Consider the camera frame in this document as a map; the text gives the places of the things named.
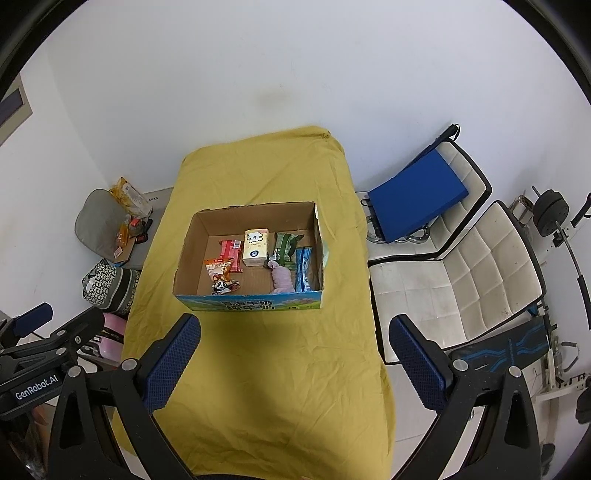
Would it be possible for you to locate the purple cloth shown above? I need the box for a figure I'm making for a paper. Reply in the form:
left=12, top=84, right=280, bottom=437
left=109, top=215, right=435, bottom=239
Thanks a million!
left=264, top=259, right=296, bottom=295

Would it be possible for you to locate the black barbell weight plate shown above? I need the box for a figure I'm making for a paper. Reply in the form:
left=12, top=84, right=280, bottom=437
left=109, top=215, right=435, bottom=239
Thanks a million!
left=532, top=186, right=567, bottom=239

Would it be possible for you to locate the metal barbell bar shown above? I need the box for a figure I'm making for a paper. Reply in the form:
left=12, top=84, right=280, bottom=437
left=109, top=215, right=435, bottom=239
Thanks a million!
left=553, top=222, right=591, bottom=329

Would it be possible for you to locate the yellow tissue pack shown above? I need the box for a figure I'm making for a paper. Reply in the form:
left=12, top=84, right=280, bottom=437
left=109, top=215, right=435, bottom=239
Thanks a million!
left=242, top=227, right=270, bottom=268

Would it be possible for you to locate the grey flat panel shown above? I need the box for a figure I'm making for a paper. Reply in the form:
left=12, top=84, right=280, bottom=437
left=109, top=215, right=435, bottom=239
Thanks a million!
left=141, top=187, right=175, bottom=208

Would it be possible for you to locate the green tissue packet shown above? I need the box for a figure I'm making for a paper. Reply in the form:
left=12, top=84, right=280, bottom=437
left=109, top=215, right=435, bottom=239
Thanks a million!
left=270, top=232, right=305, bottom=268

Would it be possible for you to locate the pink suitcase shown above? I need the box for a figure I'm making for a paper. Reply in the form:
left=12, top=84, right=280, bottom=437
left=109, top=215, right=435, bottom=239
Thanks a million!
left=76, top=311, right=128, bottom=370

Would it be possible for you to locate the black and white patterned bag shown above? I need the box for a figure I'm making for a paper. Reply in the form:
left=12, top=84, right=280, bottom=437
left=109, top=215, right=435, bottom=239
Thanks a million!
left=82, top=258, right=141, bottom=317

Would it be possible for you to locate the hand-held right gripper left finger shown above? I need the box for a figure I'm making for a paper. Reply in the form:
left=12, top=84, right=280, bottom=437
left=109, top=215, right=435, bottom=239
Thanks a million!
left=47, top=313, right=202, bottom=480

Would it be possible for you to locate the yellow bed sheet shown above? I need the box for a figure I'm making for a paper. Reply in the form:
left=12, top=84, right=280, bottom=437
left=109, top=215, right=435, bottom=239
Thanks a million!
left=111, top=124, right=398, bottom=477

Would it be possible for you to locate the blue cushion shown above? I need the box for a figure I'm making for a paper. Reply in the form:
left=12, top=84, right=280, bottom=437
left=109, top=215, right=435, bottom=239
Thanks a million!
left=368, top=150, right=469, bottom=244

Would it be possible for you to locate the cardboard box blue print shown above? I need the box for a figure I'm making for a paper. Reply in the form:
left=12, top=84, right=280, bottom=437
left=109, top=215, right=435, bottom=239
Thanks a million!
left=173, top=200, right=326, bottom=311

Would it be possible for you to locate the dark framed wall panel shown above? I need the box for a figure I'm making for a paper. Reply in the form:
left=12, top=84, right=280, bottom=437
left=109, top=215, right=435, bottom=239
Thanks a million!
left=0, top=74, right=33, bottom=147

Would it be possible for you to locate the grey cushioned floor chair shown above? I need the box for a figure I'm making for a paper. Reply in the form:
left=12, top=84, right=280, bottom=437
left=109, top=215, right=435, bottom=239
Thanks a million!
left=75, top=188, right=154, bottom=267

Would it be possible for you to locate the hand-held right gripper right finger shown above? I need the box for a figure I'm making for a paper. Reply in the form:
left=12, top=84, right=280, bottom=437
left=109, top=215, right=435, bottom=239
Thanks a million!
left=389, top=314, right=541, bottom=480

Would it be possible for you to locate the clear yellow snack bag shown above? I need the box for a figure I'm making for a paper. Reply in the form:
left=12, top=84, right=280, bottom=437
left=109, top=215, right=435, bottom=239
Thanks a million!
left=109, top=176, right=153, bottom=217

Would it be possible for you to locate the long blue snack packet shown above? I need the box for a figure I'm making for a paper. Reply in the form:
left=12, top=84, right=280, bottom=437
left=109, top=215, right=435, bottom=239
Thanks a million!
left=294, top=247, right=315, bottom=293

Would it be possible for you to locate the white quilted chair black frame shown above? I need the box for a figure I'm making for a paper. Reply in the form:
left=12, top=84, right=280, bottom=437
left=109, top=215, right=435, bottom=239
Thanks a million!
left=368, top=200, right=546, bottom=366
left=365, top=124, right=493, bottom=267

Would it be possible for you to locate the orange panda snack packet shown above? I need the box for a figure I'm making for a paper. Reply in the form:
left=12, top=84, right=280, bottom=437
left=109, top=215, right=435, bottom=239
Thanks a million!
left=204, top=258, right=241, bottom=296

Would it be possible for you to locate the red snack packet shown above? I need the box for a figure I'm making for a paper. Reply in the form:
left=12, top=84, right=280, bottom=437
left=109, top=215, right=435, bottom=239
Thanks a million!
left=217, top=239, right=245, bottom=273

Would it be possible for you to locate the white metal bench frame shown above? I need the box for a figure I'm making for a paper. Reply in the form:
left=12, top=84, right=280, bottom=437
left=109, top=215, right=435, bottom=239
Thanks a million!
left=531, top=342, right=591, bottom=408

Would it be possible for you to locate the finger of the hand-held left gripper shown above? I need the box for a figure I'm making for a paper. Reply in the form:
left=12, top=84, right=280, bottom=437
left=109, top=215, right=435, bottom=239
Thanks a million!
left=0, top=302, right=54, bottom=352
left=0, top=308, right=107, bottom=370

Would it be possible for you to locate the black weight bench pad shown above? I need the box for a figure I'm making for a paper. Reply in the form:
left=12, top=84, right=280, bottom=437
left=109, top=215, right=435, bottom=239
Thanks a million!
left=448, top=318, right=551, bottom=376

